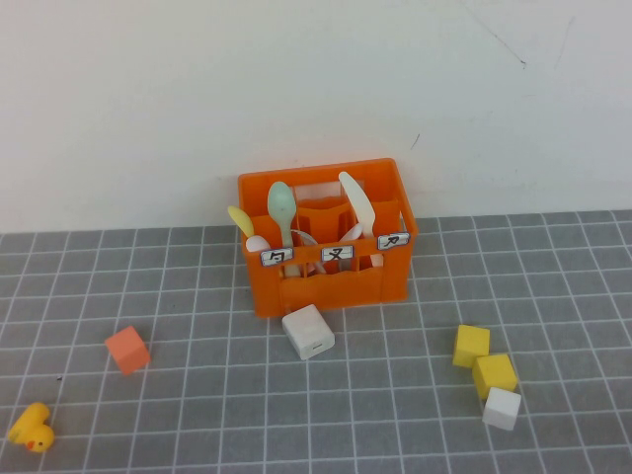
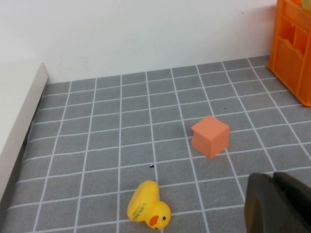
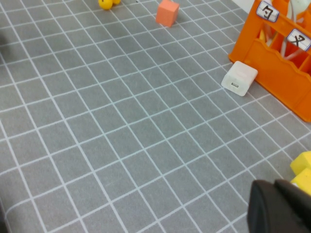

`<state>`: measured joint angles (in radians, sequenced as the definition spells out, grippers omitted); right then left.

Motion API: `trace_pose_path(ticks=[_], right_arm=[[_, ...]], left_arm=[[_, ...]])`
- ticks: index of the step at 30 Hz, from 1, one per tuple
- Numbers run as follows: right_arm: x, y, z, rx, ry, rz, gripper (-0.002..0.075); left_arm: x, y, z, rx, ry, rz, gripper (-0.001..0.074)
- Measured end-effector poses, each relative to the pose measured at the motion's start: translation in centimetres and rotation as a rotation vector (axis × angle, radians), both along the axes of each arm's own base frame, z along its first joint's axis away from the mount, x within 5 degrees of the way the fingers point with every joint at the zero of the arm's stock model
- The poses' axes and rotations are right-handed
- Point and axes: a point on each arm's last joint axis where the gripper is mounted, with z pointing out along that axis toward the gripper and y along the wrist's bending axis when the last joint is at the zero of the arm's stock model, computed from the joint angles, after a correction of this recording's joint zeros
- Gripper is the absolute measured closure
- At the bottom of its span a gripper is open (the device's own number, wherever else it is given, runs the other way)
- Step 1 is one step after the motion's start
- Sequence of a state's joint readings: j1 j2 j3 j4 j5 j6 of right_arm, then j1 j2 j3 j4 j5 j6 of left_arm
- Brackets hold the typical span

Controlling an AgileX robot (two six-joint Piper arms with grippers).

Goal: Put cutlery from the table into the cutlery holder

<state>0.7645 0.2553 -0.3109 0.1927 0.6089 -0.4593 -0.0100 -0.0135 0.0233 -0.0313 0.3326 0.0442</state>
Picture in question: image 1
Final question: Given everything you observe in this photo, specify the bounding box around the mint green plastic spoon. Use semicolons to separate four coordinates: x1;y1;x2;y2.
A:
267;181;300;280

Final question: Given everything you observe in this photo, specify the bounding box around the orange plastic cutlery holder crate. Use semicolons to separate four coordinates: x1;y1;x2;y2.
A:
236;157;419;320

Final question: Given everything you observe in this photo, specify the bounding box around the white plastic fork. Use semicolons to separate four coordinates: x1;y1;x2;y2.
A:
293;227;326;276

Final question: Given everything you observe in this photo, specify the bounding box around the white plastic knife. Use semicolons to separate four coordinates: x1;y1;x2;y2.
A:
337;171;384;269

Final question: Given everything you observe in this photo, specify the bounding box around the yellow plastic spoon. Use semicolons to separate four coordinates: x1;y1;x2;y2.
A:
226;205;256;239

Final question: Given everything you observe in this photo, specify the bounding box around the white usb charger adapter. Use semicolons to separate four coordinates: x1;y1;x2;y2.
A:
280;303;336;361

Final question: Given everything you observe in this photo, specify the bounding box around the yellow foam cube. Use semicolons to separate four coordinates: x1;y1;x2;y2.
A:
471;353;519;401
452;324;492;369

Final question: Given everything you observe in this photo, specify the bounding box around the orange foam cube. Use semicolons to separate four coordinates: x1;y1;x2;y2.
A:
104;325;152;377

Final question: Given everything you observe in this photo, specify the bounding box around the grey grid cutting mat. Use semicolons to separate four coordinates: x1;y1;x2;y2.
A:
0;209;632;474

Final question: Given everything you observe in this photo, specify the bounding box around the white foam cube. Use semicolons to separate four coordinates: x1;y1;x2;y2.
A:
482;386;522;432

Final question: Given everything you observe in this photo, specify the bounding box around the yellow rubber duck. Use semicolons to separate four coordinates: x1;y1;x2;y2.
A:
7;401;55;454

